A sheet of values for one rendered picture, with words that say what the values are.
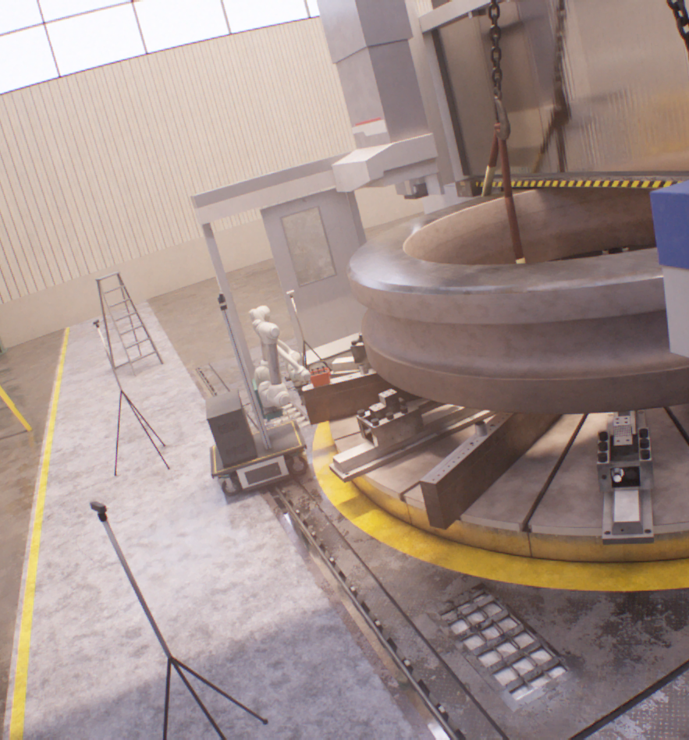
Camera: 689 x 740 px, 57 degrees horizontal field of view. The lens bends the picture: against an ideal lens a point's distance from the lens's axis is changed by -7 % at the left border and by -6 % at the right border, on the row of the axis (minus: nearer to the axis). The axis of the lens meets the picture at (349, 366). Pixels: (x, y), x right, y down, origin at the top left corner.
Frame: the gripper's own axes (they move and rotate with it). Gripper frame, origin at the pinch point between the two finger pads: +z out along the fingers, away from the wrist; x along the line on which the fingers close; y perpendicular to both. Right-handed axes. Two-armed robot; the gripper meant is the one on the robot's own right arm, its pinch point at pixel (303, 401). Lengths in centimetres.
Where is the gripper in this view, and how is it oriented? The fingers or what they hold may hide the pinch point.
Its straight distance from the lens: 644.0
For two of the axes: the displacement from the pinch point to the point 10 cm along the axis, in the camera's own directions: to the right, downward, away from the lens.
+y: -9.5, 3.0, -1.3
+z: 2.4, 9.1, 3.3
